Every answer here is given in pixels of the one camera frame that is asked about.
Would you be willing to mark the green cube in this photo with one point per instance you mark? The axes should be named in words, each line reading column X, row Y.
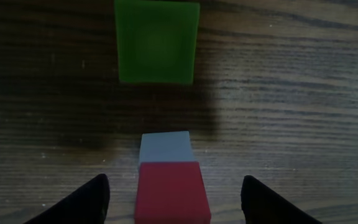
column 156, row 43

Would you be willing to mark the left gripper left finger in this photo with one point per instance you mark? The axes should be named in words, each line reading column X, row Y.
column 85, row 202

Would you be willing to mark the red cube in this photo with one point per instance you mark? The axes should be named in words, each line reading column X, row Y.
column 172, row 193

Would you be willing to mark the white cube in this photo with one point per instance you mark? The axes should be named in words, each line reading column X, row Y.
column 166, row 147

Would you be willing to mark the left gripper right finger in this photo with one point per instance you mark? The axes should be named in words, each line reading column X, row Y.
column 263, row 205

